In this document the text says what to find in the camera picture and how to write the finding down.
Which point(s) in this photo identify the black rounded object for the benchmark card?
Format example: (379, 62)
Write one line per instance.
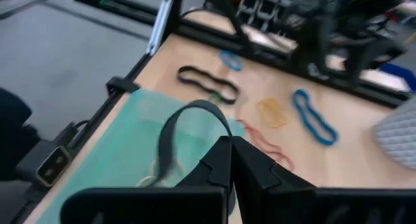
(13, 120)

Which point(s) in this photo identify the grey plastic crate rack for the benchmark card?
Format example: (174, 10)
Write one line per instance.
(266, 6)

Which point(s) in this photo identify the black floor stand rail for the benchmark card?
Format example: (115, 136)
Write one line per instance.
(107, 3)

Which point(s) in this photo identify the teal translucent plastic bin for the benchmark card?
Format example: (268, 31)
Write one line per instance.
(130, 146)

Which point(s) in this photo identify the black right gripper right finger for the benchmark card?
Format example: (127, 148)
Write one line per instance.
(260, 185)

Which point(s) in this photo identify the green rubber band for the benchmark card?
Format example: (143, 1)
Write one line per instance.
(215, 96)

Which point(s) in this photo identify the silver metal bracket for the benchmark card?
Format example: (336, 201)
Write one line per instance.
(161, 22)

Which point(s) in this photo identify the orange rubber band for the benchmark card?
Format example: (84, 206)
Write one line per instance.
(261, 105)

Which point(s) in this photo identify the blue plastic storage bin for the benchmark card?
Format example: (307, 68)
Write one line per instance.
(395, 76)

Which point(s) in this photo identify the wide black rubber band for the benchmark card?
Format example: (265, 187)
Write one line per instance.
(201, 104)

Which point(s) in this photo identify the black aluminium table frame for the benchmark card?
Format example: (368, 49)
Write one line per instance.
(214, 39)

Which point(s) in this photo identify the small light blue rubber band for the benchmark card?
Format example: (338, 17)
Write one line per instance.
(222, 56)

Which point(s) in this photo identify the red rubber band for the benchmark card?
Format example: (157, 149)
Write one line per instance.
(252, 129)

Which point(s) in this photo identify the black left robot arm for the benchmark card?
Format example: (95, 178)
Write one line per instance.
(325, 32)

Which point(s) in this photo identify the black frame clamp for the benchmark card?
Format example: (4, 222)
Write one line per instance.
(122, 84)

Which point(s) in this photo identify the succulent in grey patterned pot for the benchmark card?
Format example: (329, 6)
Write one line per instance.
(399, 136)

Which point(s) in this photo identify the large thin black rubber band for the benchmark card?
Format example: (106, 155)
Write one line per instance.
(179, 75)

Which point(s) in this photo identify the large blue rubber band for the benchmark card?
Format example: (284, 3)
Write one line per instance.
(301, 92)

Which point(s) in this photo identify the large cream rubber band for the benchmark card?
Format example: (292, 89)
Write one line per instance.
(143, 181)

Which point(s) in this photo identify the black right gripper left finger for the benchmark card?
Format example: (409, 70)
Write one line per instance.
(208, 175)

